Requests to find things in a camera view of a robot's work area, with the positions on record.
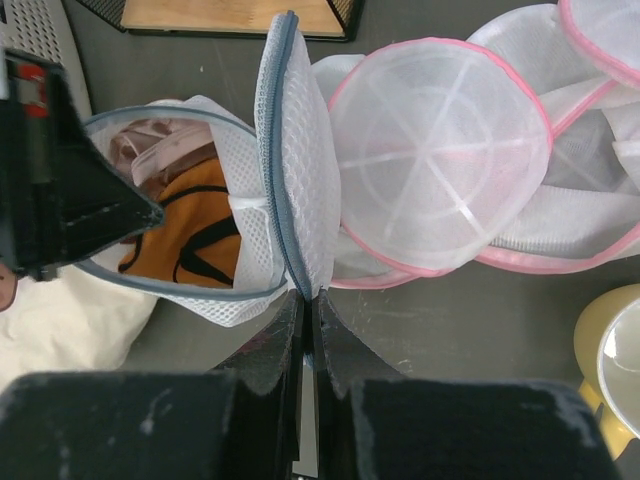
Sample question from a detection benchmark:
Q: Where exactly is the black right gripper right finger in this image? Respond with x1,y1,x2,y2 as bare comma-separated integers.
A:
310,292,619,479

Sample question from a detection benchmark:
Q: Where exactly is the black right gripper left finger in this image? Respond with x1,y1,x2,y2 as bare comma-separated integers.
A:
1,292,306,479

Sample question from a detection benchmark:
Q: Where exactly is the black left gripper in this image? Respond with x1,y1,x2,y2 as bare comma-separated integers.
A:
1,48,164,270

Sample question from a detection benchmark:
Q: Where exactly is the orange bra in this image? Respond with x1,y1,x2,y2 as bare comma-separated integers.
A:
117,158,241,289

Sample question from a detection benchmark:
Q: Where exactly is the blue zipper white mesh bag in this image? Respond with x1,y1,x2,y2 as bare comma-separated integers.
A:
80,12,340,327

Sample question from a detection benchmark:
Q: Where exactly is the bear print cream bag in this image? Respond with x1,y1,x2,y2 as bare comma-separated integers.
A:
1,266,157,388

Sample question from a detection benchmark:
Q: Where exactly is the cream plastic laundry basket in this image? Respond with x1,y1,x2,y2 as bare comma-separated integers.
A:
1,0,92,119

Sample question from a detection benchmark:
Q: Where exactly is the pink trimmed mesh laundry bag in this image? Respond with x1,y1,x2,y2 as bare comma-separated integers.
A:
312,1,639,289

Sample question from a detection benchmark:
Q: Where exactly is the yellow ceramic mug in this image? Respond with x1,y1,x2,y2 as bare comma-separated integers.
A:
573,284,639,459

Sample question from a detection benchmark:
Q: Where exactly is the black wire wooden shelf rack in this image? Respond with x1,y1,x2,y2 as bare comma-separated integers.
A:
80,0,364,42

